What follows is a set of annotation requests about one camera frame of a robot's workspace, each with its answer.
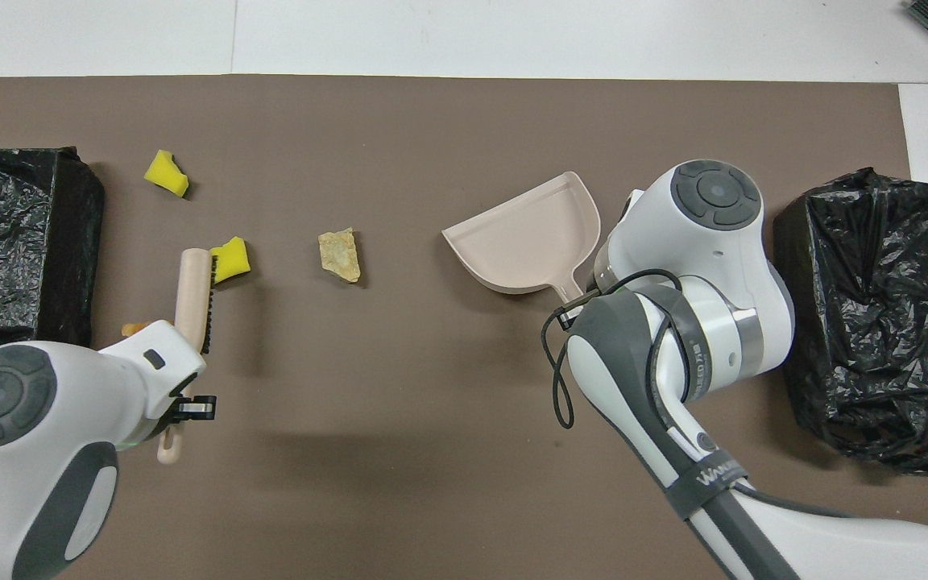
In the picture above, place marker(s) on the pale striped bread piece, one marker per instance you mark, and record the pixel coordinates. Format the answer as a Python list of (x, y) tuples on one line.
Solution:
[(340, 256)]

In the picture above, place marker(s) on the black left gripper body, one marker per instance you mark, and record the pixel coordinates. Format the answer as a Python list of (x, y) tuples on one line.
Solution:
[(178, 396)]

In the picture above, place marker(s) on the beige plastic dustpan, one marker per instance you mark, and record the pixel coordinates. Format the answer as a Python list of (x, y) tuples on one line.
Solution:
[(528, 234)]

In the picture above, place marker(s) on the brown table mat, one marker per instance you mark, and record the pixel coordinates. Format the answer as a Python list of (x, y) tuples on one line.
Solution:
[(432, 121)]

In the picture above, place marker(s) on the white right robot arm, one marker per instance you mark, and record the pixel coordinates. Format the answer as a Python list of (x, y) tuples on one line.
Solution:
[(714, 242)]

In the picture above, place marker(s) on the boxy black bag lined bin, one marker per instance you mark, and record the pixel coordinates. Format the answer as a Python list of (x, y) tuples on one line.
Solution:
[(5, 242)]

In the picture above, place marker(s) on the yellow sponge piece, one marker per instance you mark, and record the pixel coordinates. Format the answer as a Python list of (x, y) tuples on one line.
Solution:
[(164, 173), (232, 259)]

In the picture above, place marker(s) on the beige hand brush black bristles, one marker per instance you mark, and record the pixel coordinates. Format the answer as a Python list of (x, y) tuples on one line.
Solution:
[(190, 298)]

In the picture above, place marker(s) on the crumpled black bag lined bin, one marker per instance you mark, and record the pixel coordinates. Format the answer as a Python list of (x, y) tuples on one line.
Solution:
[(875, 322)]

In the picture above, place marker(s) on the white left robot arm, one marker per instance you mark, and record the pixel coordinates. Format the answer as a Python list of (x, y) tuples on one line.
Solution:
[(29, 483)]

